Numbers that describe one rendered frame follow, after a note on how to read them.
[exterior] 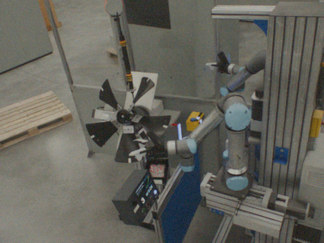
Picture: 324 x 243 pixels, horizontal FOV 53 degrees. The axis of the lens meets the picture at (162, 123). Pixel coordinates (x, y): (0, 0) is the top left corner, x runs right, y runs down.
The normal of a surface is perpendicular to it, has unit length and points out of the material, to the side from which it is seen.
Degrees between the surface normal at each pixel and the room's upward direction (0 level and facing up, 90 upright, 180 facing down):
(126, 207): 90
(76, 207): 0
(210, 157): 90
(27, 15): 90
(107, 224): 0
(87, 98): 90
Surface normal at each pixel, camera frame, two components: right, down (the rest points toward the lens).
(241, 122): -0.06, 0.44
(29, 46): 0.76, 0.28
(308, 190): -0.47, 0.53
